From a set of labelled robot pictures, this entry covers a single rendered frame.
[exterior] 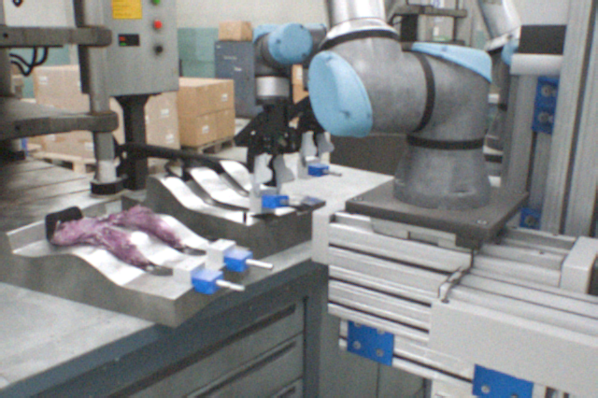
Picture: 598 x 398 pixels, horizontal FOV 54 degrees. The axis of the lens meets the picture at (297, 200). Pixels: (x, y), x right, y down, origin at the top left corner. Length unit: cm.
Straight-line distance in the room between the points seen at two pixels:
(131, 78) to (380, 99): 136
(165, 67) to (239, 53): 653
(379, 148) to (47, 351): 456
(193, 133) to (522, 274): 529
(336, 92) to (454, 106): 18
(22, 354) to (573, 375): 78
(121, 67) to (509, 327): 157
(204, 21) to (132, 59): 766
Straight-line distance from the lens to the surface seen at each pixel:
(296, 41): 114
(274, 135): 123
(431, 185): 87
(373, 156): 538
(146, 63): 208
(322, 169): 153
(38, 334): 107
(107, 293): 110
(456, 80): 86
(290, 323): 143
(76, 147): 571
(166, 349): 116
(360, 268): 97
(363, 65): 80
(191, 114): 598
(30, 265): 122
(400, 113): 81
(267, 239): 129
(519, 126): 108
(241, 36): 866
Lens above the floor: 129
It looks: 16 degrees down
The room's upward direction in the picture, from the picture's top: 1 degrees clockwise
